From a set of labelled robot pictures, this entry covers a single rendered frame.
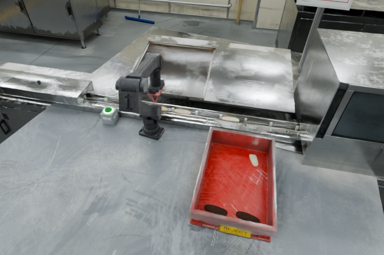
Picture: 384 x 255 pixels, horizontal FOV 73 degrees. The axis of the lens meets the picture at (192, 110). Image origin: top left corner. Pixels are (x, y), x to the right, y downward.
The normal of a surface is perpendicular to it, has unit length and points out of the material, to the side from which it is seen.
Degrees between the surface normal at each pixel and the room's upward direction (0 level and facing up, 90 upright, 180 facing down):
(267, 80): 10
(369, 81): 0
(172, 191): 0
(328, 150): 90
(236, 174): 0
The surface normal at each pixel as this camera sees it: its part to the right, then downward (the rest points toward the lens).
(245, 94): -0.01, -0.64
